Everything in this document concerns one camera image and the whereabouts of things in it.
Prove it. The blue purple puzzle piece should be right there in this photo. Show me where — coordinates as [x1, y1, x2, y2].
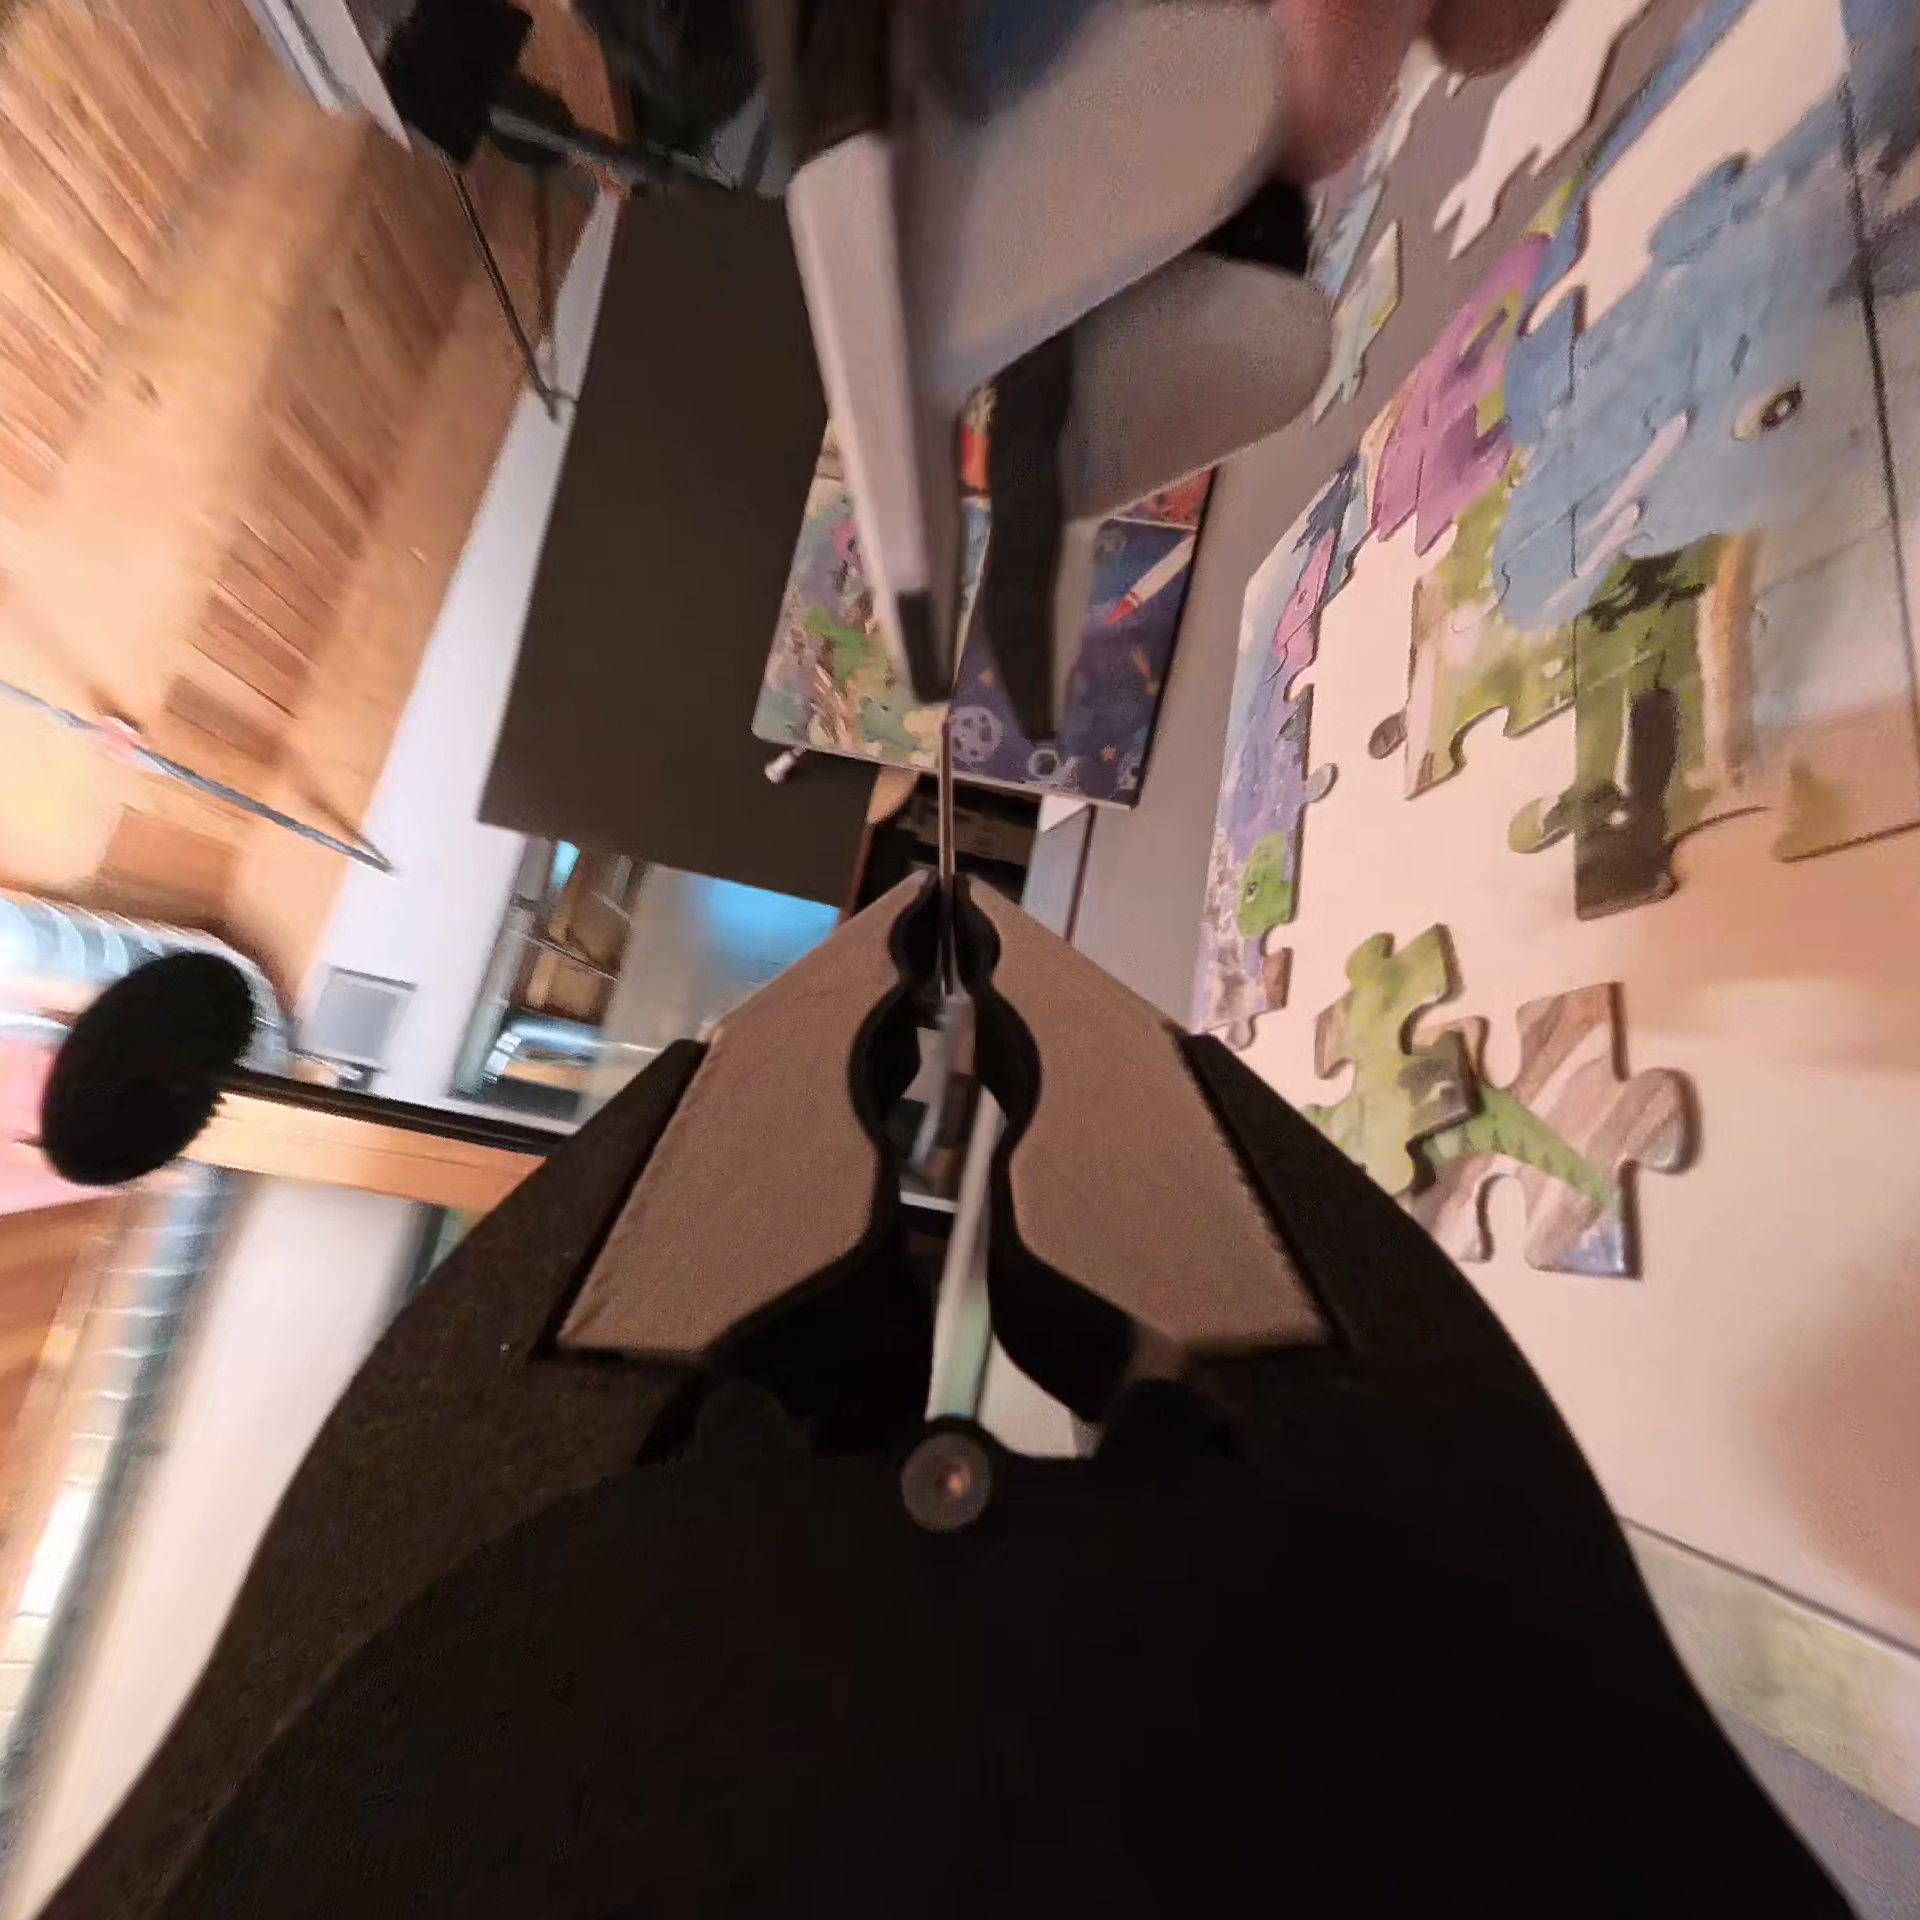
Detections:
[1211, 662, 1340, 858]

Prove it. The pile of puzzle pieces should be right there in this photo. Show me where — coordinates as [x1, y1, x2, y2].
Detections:
[1305, 0, 1759, 431]

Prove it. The green grass puzzle piece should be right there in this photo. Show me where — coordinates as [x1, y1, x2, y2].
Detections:
[1303, 921, 1489, 1200]

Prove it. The frosted glass partition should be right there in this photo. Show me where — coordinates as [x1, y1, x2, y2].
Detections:
[451, 838, 846, 1120]

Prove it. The green dinosaur head puzzle piece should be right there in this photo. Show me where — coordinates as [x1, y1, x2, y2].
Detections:
[1200, 810, 1305, 1046]

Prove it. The green and brown puzzle piece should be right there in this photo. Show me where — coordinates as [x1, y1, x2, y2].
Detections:
[1417, 984, 1697, 1281]

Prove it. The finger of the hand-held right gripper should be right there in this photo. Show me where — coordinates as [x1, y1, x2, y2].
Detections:
[784, 132, 964, 702]
[991, 339, 1076, 743]

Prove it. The person's right hand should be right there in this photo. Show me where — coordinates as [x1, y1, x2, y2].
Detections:
[1281, 0, 1579, 177]

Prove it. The small green brown puzzle piece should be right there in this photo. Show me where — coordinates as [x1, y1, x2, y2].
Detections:
[920, 718, 1004, 1427]

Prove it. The silver ventilation duct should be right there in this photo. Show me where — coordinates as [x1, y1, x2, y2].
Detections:
[0, 886, 296, 1051]

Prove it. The white vent grille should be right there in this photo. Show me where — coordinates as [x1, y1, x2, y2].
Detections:
[307, 964, 419, 1078]

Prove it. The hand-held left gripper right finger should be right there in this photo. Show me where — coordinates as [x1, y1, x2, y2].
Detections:
[958, 878, 1335, 1384]

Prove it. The group of assembled puzzle pieces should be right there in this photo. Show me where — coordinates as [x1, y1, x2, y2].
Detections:
[1358, 0, 1920, 924]

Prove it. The colourful puzzle box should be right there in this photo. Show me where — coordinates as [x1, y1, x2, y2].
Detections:
[750, 382, 1220, 812]

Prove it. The black panel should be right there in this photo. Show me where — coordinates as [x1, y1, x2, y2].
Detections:
[480, 194, 887, 910]

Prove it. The pink dinosaur head puzzle piece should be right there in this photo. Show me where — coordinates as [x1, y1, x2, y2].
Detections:
[1247, 451, 1374, 699]

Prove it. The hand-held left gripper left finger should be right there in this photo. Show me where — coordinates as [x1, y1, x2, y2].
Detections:
[556, 873, 946, 1361]

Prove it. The black round disc on rod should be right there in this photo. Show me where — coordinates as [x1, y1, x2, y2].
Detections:
[38, 948, 578, 1192]

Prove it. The dinosaur puzzle tray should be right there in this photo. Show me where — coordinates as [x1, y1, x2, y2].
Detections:
[1190, 0, 1920, 1863]

